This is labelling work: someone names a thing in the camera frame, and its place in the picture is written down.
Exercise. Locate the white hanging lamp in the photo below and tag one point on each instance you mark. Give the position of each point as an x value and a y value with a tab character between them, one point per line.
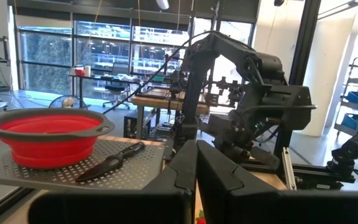
163	3

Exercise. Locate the black plastic knife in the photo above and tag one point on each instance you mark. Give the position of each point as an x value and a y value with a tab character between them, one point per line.
110	163

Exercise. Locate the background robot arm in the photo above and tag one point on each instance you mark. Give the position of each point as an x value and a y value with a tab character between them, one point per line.
174	81

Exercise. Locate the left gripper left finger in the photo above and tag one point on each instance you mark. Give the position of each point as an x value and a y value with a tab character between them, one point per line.
182	174

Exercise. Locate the red cup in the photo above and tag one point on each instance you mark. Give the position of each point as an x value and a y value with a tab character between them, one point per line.
79	72

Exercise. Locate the small red strawberry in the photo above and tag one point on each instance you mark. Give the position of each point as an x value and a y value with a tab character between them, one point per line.
200	220

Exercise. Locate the black office chair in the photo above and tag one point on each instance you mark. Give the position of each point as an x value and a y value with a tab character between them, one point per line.
117	88

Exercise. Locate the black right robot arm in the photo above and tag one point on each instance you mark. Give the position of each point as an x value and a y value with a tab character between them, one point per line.
194	93

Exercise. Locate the white cup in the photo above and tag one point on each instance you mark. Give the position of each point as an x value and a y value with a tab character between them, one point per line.
87	71

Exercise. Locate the black desk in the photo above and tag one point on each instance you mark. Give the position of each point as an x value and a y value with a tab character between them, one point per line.
104	77

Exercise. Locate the grey perforated metal shelf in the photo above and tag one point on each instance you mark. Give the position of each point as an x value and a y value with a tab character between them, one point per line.
129	174

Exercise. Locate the red collapsible bowl grey rim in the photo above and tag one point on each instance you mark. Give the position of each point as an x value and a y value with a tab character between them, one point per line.
48	149

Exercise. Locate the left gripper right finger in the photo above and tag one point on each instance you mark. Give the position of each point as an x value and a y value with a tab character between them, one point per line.
219	180

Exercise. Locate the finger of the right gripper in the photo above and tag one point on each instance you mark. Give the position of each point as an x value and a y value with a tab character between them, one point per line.
267	160
236	153

